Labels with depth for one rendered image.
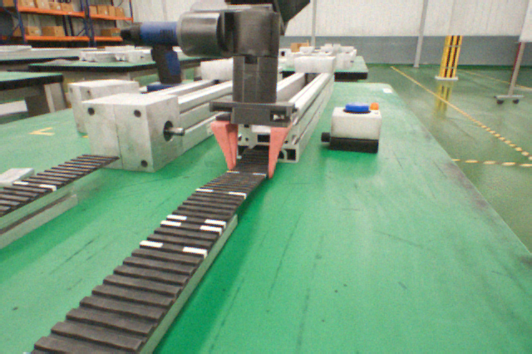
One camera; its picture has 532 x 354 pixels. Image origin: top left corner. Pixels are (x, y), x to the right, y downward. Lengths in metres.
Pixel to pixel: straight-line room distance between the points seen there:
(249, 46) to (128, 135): 0.21
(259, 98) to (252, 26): 0.08
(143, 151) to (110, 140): 0.05
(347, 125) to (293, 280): 0.35
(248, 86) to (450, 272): 0.29
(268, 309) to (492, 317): 0.15
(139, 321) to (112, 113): 0.35
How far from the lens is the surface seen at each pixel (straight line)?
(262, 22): 0.43
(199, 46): 0.46
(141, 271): 0.24
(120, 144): 0.52
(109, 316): 0.22
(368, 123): 0.58
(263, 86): 0.42
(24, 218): 0.41
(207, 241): 0.26
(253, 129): 0.53
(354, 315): 0.26
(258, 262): 0.29
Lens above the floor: 0.95
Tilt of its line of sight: 22 degrees down
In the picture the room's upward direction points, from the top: straight up
